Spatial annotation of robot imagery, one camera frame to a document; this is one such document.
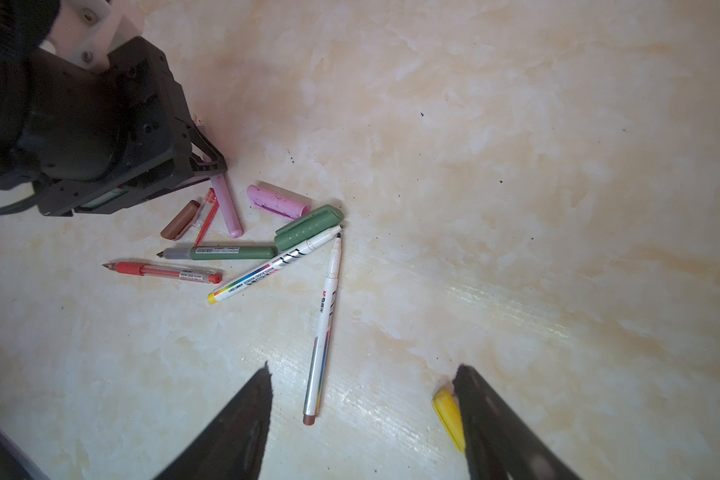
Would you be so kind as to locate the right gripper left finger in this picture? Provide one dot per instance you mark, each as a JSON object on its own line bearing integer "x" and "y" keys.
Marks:
{"x": 232, "y": 446}

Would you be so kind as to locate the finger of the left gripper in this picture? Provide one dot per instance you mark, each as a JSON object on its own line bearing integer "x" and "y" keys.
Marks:
{"x": 204, "y": 160}

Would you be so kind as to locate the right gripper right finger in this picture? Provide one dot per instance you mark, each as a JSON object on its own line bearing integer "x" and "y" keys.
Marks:
{"x": 499, "y": 445}

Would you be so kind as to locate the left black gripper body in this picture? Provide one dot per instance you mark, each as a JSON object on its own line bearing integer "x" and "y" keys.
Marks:
{"x": 107, "y": 141}

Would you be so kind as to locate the pink fountain pen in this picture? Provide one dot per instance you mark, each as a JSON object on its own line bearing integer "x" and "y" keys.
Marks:
{"x": 227, "y": 205}

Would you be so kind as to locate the pink pen cap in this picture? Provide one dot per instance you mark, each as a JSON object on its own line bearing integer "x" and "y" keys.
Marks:
{"x": 276, "y": 204}

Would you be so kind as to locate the brown pen cap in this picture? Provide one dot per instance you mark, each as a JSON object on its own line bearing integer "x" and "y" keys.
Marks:
{"x": 178, "y": 226}

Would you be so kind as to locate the white pen brown end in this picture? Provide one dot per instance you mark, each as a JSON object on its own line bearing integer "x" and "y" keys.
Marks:
{"x": 322, "y": 336}

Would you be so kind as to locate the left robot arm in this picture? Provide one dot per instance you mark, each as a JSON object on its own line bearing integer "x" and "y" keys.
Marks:
{"x": 24, "y": 25}

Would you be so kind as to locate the clear red pen cap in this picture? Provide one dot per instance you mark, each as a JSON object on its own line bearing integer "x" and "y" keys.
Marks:
{"x": 205, "y": 215}

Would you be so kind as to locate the yellow pen cap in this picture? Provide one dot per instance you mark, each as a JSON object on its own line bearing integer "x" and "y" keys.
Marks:
{"x": 448, "y": 412}

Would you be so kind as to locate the green marker pen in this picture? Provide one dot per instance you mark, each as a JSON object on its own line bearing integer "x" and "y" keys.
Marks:
{"x": 207, "y": 253}

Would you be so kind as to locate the red gel pen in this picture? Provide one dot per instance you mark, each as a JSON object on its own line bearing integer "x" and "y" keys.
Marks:
{"x": 150, "y": 270}

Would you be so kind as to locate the green pen cap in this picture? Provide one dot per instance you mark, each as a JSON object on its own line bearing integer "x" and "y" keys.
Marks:
{"x": 307, "y": 226}

